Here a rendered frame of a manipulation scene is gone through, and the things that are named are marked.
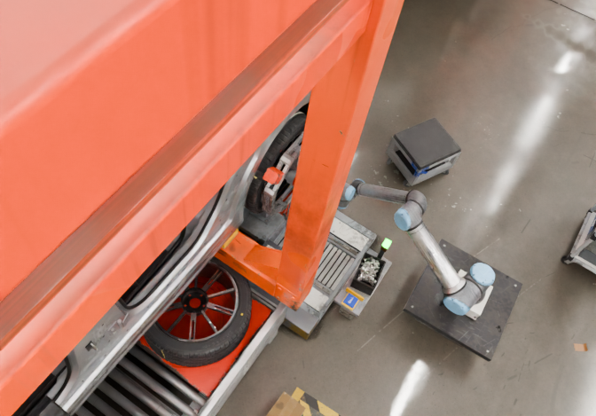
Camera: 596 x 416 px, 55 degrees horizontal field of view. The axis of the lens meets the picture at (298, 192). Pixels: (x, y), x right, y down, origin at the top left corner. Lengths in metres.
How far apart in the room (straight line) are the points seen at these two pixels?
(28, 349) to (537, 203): 4.30
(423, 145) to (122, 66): 4.18
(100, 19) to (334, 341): 3.71
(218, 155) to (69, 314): 0.40
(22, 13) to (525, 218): 4.62
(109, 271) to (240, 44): 0.76
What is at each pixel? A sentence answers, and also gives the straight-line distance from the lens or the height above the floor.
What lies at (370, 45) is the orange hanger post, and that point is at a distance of 1.64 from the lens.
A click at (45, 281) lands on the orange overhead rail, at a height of 3.00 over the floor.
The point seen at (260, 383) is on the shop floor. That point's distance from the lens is 3.79.
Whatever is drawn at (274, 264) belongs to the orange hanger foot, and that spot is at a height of 0.83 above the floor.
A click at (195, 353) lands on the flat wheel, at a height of 0.50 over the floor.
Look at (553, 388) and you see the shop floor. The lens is 4.32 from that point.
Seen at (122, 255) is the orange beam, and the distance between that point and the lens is 1.07.
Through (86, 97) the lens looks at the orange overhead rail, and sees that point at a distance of 0.26.
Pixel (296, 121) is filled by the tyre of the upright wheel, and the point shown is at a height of 1.16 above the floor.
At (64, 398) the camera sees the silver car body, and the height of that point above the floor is 0.97.
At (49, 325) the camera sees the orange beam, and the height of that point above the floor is 2.73.
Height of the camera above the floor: 3.68
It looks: 58 degrees down
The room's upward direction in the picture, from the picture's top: 11 degrees clockwise
